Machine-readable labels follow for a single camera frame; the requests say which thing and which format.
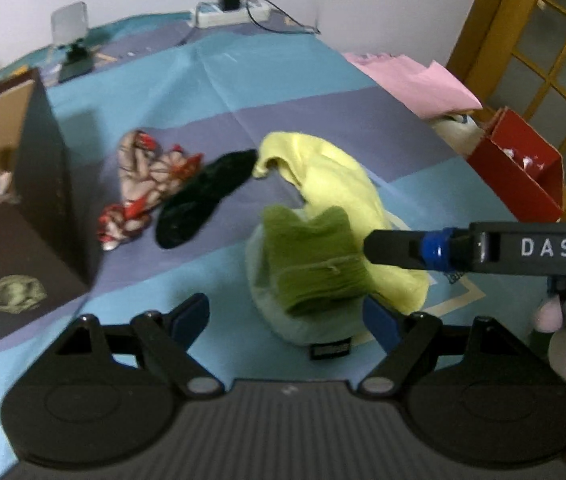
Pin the floral patterned cloth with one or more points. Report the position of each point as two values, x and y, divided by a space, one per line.
138 175

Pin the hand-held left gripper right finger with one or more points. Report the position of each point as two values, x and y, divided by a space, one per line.
380 320

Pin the red box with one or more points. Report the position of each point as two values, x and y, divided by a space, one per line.
508 180

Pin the white power strip with charger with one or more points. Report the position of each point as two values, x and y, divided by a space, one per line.
293 31

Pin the wooden door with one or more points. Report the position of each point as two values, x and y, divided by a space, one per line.
493 20

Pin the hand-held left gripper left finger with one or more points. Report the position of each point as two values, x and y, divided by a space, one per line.
188 317

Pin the yellow cloth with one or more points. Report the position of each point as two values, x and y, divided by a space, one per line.
333 175

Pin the pale green hat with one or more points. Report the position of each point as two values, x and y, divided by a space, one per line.
313 332

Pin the dark green sock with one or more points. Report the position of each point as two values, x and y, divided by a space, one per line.
193 205

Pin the striped blue bed sheet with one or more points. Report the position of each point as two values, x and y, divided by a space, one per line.
263 90

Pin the white bag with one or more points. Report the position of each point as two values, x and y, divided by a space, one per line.
455 132

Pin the white fluffy cloth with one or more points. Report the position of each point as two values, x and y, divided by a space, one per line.
3 187

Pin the brown cardboard box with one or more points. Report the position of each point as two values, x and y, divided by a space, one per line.
13 255

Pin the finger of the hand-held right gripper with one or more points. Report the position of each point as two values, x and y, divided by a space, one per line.
398 250

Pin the pink cloth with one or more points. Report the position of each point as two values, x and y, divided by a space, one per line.
413 85

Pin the small mirror on stand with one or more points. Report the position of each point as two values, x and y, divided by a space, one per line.
69 22

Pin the olive green knitted cloth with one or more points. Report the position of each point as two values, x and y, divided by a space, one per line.
313 260

